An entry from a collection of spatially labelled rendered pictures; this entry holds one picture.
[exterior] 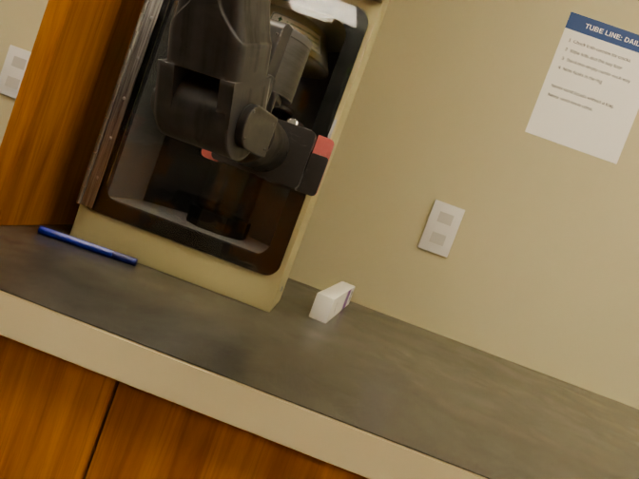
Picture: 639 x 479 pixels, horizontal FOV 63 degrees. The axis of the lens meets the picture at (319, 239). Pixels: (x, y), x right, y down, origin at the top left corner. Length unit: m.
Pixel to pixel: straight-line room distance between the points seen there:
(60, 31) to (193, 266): 0.35
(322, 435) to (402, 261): 0.75
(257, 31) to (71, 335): 0.31
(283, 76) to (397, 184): 0.74
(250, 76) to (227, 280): 0.43
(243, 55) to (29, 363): 0.36
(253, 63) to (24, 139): 0.45
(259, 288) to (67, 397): 0.31
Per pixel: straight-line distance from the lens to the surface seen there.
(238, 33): 0.39
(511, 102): 1.26
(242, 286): 0.77
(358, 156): 1.19
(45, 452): 0.61
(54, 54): 0.80
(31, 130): 0.80
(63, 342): 0.53
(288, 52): 0.49
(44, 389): 0.59
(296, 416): 0.49
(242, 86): 0.40
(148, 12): 0.85
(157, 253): 0.80
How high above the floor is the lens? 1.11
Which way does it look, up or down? 3 degrees down
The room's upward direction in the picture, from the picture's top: 20 degrees clockwise
